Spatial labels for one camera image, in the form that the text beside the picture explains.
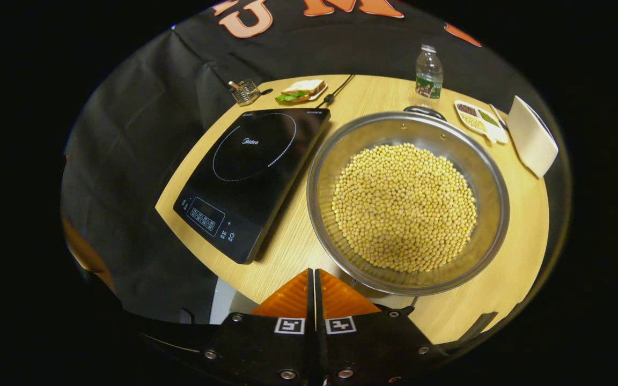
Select white divided bean dish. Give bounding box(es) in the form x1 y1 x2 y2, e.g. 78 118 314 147
454 100 509 144

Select small white plate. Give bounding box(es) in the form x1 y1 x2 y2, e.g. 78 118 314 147
277 83 328 103

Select white bread sandwich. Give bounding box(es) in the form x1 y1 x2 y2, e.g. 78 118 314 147
275 79 326 104

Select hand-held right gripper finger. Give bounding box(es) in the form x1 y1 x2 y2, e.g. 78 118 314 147
314 268 438 386
202 268 316 386

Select clear plastic water bottle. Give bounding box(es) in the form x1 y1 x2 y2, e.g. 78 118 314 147
415 44 444 108

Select wire basket holder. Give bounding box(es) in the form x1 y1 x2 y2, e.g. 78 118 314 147
230 79 273 106

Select steel pot with soybeans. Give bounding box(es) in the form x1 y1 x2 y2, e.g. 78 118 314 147
306 106 511 309

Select thin metal utensil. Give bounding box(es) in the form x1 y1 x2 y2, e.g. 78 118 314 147
489 103 509 131

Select white toaster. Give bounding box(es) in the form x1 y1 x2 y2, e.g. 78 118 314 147
506 95 559 179

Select black power cable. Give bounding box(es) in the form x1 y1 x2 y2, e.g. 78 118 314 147
317 74 355 109

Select black backdrop cloth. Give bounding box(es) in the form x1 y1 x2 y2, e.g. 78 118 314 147
61 0 508 325

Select black induction cooktop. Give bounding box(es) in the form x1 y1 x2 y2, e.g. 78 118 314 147
173 108 331 265

